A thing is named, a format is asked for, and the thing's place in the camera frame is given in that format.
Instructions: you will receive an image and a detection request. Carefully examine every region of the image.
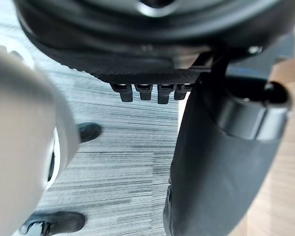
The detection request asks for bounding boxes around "dark robot foot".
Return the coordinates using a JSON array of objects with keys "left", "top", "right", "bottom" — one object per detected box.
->
[
  {"left": 75, "top": 122, "right": 103, "bottom": 144},
  {"left": 19, "top": 210, "right": 86, "bottom": 236}
]

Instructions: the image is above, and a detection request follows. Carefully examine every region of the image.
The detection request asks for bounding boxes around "silver robot leg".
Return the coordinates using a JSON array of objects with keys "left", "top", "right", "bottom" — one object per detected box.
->
[{"left": 0, "top": 34, "right": 80, "bottom": 236}]

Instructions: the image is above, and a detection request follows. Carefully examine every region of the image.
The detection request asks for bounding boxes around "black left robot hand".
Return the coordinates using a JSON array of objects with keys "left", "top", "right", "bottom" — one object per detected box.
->
[{"left": 11, "top": 0, "right": 295, "bottom": 236}]

